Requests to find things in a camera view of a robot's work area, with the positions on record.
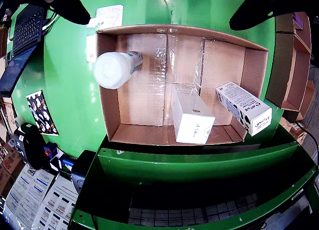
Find black laptop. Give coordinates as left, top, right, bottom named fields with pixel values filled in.
left=0, top=4, right=45, bottom=98

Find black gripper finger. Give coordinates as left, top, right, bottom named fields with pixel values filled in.
left=229, top=0, right=319, bottom=31
left=0, top=0, right=91, bottom=25

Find black printer with display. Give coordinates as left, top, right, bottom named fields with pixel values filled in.
left=71, top=149, right=97, bottom=194

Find tall plain white carton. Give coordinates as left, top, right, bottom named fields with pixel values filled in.
left=170, top=84, right=216, bottom=144

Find white sheet blue bars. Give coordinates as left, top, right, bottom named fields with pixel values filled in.
left=3, top=165, right=55, bottom=228

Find shallow cardboard tray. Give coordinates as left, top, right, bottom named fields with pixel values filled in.
left=96, top=24, right=269, bottom=146

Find blue handled tool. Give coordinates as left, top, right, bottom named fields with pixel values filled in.
left=61, top=156, right=75, bottom=167

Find green metal shelf rack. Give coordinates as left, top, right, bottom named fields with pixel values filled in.
left=68, top=125, right=319, bottom=230

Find white cow print carton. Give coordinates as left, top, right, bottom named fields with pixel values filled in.
left=215, top=81, right=273, bottom=137

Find white charger cable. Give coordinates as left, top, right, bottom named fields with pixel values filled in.
left=42, top=12, right=59, bottom=31

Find blue box red button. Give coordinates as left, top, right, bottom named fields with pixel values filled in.
left=43, top=142, right=58, bottom=158

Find white plastic bottle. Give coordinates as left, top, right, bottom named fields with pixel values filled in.
left=93, top=51, right=144, bottom=90

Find black floral printed card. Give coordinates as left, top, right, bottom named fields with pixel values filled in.
left=26, top=90, right=60, bottom=136

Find thin black cable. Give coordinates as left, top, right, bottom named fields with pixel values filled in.
left=295, top=120, right=319, bottom=166

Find open brown cardboard box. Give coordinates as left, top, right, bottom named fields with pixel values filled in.
left=275, top=12, right=314, bottom=55
left=265, top=32, right=316, bottom=121

